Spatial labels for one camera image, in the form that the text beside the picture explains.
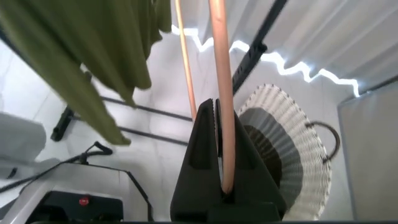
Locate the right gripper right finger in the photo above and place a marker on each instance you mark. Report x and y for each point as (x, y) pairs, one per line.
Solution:
(258, 186)

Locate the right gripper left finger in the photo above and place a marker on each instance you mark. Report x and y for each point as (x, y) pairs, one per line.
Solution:
(196, 180)

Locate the pink clothes hanger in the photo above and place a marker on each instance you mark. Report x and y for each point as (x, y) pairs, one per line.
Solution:
(224, 77)

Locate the green printed shirt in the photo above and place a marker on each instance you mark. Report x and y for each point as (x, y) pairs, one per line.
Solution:
(77, 37)

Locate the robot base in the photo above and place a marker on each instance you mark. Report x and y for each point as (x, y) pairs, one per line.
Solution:
(77, 202)

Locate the white laundry basket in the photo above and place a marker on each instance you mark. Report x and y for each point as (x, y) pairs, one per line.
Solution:
(311, 155)

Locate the black clothes rack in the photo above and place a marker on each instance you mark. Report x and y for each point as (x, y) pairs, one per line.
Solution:
(255, 51)

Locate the white curtain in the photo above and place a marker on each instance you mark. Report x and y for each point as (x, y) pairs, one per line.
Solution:
(326, 31)

